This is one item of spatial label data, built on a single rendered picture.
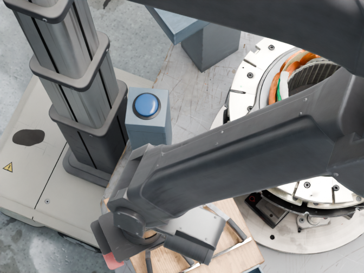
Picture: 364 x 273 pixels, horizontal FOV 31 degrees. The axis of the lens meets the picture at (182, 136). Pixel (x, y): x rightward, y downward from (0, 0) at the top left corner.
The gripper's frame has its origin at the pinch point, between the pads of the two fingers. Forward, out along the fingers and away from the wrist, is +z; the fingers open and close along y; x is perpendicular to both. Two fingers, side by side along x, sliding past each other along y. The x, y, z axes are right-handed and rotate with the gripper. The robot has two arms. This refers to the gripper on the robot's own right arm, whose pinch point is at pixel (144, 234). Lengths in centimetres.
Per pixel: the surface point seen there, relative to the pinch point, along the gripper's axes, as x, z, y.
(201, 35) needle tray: 34.1, 22.1, 27.2
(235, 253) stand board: -7.2, 9.6, 12.1
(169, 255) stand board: -3.1, 10.0, 2.6
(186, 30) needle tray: 31.9, 12.0, 22.5
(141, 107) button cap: 22.2, 12.7, 9.3
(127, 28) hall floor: 88, 119, 30
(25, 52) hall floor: 95, 120, -6
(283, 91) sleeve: 11.0, 0.3, 28.7
